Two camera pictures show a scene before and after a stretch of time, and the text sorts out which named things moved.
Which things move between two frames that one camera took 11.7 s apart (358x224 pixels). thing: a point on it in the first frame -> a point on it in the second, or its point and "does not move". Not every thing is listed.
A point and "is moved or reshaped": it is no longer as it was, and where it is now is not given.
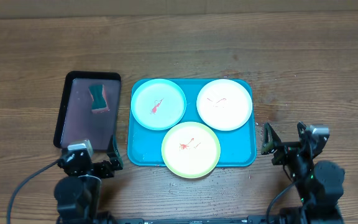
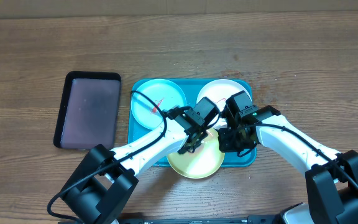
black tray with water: x=89 y=109 does not move
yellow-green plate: x=191 y=150 is moved or reshaped
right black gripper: x=288 y=149 -> x=229 y=145
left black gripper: x=106 y=169 -> x=186 y=150
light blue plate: x=158 y=104 does not move
